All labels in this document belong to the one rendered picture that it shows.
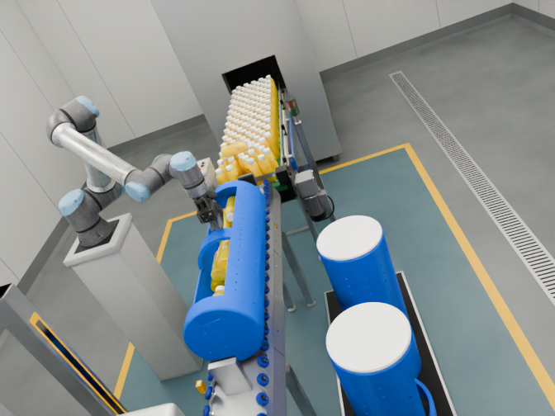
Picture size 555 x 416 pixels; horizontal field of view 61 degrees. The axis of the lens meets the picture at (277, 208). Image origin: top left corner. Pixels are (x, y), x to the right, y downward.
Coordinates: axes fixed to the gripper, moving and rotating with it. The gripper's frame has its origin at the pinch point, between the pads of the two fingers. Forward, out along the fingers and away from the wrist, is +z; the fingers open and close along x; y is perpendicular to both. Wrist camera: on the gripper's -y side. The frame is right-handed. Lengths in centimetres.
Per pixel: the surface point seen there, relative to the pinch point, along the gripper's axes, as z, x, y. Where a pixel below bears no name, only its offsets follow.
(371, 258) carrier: 24, 57, 17
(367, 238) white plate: 19, 58, 10
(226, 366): 15, 2, 59
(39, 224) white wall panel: 91, -282, -263
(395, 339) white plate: 19, 57, 62
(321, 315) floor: 123, 13, -56
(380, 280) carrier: 37, 57, 17
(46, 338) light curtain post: -29, -30, 75
